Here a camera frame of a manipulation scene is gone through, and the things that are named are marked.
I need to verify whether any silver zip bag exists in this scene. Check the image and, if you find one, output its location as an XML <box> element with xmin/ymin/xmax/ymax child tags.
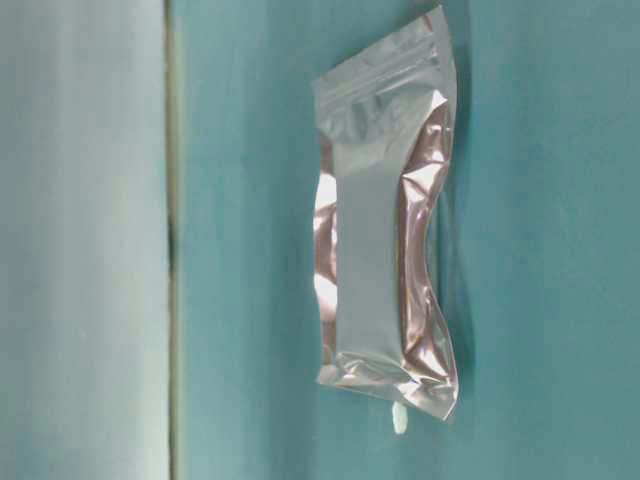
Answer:
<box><xmin>312</xmin><ymin>7</ymin><xmax>459</xmax><ymax>419</ymax></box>

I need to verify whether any small white sticker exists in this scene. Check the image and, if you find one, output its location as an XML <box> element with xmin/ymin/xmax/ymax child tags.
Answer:
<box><xmin>392</xmin><ymin>405</ymin><xmax>408</xmax><ymax>435</ymax></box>

